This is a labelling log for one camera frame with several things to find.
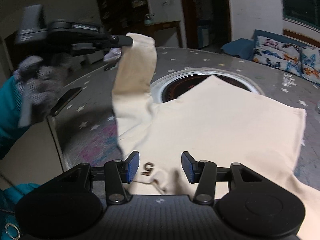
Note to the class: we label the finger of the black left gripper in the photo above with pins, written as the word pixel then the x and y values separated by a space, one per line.
pixel 117 41

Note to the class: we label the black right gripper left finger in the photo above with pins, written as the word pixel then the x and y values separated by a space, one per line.
pixel 131 166

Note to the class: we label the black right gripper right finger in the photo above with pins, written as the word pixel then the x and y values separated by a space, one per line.
pixel 190 167

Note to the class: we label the cream sweatshirt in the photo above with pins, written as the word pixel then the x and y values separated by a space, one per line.
pixel 213 121

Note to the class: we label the teal sleeve left forearm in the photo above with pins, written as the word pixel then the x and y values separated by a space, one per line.
pixel 10 132

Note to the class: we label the grey gloved left hand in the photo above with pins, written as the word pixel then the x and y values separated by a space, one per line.
pixel 40 86

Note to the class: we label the dark wooden cabinet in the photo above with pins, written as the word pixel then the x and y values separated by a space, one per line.
pixel 162 20

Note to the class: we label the black smartphone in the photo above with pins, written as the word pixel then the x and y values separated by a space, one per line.
pixel 64 100

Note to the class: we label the round black induction cooktop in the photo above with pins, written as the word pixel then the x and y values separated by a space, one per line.
pixel 173 85

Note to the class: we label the blue sofa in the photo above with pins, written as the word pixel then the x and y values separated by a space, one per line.
pixel 243 48

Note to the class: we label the left butterfly pillow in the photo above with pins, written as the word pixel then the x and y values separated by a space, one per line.
pixel 279 55

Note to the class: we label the butterfly pillow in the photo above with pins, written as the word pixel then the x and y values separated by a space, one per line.
pixel 279 55
pixel 310 64

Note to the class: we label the right butterfly pillow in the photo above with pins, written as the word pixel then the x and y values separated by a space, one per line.
pixel 310 64

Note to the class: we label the dark window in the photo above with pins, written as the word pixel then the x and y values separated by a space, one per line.
pixel 305 11

